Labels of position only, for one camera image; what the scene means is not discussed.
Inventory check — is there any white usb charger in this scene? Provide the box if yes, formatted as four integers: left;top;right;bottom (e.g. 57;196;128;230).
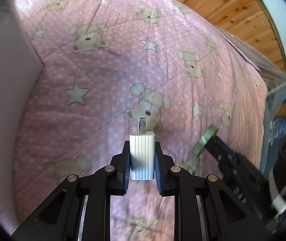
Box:
129;116;155;181

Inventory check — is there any white cardboard box yellow tape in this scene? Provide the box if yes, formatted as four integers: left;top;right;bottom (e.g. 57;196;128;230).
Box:
0;0;43;234

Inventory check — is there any pink bear quilt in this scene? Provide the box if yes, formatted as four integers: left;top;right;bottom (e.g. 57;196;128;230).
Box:
13;0;270;240

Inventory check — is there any bubble wrap right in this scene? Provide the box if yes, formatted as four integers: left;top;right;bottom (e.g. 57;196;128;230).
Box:
217;28;286;173

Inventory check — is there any green tape roll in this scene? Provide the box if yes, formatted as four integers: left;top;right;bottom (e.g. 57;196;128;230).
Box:
192;125;218;157

